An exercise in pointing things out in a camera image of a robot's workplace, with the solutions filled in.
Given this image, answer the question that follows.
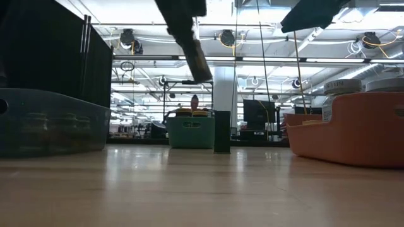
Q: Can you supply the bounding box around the white pillar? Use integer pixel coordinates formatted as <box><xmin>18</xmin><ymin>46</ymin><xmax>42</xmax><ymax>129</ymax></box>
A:
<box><xmin>213</xmin><ymin>66</ymin><xmax>238</xmax><ymax>111</ymax></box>

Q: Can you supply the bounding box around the black curtain partition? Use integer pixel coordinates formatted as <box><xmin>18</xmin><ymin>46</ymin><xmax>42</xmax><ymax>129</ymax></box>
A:
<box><xmin>0</xmin><ymin>0</ymin><xmax>114</xmax><ymax>108</ymax></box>

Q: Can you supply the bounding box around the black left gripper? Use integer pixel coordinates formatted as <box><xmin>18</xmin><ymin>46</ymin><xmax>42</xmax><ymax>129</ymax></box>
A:
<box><xmin>154</xmin><ymin>0</ymin><xmax>208</xmax><ymax>48</ymax></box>

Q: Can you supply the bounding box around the silver ventilation duct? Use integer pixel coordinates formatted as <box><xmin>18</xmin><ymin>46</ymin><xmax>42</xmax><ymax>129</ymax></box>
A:
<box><xmin>324</xmin><ymin>62</ymin><xmax>404</xmax><ymax>92</ymax></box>

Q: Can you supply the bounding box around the black monitor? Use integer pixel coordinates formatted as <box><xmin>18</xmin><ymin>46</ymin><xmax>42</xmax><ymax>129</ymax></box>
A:
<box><xmin>242</xmin><ymin>99</ymin><xmax>276</xmax><ymax>123</ymax></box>

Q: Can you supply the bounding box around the black ceiling spotlight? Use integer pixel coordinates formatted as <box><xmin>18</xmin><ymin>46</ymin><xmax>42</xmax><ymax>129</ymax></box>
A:
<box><xmin>362</xmin><ymin>31</ymin><xmax>381</xmax><ymax>50</ymax></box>
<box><xmin>220</xmin><ymin>29</ymin><xmax>236</xmax><ymax>47</ymax></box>
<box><xmin>119</xmin><ymin>28</ymin><xmax>136</xmax><ymax>47</ymax></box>

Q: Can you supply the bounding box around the black metal rack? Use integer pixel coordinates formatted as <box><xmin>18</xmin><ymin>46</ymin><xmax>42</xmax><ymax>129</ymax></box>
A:
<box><xmin>162</xmin><ymin>79</ymin><xmax>215</xmax><ymax>118</ymax></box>

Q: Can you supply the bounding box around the orange plastic bin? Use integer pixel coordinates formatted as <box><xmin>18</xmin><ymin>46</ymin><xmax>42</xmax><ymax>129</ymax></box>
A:
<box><xmin>286</xmin><ymin>92</ymin><xmax>404</xmax><ymax>169</ymax></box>

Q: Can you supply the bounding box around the ceiling light bar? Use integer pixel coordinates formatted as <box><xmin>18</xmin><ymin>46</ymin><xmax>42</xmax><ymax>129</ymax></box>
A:
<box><xmin>112</xmin><ymin>55</ymin><xmax>404</xmax><ymax>64</ymax></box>

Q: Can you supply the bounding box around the teal plastic bin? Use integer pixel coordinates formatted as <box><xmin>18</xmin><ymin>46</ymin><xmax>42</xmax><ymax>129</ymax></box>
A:
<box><xmin>166</xmin><ymin>117</ymin><xmax>216</xmax><ymax>149</ymax></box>

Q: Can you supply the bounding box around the grey translucent plastic bin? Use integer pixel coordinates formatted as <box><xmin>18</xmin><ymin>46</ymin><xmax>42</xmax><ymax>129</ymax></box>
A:
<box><xmin>0</xmin><ymin>88</ymin><xmax>112</xmax><ymax>158</ymax></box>

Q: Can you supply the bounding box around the black hanging cable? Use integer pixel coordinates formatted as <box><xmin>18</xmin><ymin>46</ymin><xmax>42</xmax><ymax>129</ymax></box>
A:
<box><xmin>256</xmin><ymin>0</ymin><xmax>272</xmax><ymax>97</ymax></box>

